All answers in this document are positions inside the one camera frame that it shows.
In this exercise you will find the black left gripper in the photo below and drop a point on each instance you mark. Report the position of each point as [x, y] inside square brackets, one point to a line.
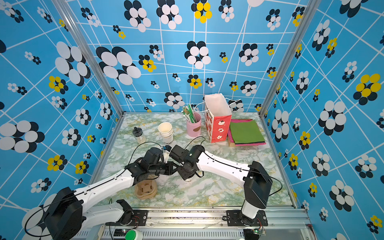
[171, 169]

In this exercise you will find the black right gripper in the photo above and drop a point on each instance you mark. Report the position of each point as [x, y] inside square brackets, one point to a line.
[183, 175]

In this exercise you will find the brown pulp cup carrier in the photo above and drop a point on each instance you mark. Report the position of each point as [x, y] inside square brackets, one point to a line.
[146, 189]

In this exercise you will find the white paper coffee cup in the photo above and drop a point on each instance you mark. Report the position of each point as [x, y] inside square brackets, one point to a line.
[190, 180]

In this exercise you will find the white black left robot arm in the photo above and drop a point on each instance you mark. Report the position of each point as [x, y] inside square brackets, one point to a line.
[73, 210]

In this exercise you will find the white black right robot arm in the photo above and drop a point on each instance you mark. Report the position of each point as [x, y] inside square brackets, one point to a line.
[253, 178]

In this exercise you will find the pink straw holder cup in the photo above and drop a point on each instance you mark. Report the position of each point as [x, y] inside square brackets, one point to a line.
[194, 129]

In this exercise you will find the stack of white paper cups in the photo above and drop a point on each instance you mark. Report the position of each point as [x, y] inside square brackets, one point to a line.
[166, 132]

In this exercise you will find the green wrapped straws bundle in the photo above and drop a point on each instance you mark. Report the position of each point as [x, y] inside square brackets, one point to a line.
[189, 114]

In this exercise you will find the clear jar black lid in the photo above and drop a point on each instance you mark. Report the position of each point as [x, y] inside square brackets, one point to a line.
[139, 135]

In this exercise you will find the red white paper gift bag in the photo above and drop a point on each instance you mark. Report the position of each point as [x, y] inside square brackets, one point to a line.
[218, 115]

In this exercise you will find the green push button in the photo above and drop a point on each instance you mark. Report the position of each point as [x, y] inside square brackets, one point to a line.
[134, 235]

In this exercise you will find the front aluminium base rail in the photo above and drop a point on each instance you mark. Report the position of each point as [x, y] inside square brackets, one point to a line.
[208, 223]

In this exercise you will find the left aluminium frame post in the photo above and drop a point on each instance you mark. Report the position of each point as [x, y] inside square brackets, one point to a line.
[74, 29]

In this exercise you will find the aluminium frame post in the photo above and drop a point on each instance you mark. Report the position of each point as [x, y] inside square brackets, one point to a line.
[289, 54]
[74, 29]

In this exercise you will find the right aluminium frame post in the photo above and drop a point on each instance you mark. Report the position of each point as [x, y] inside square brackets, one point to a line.
[289, 54]

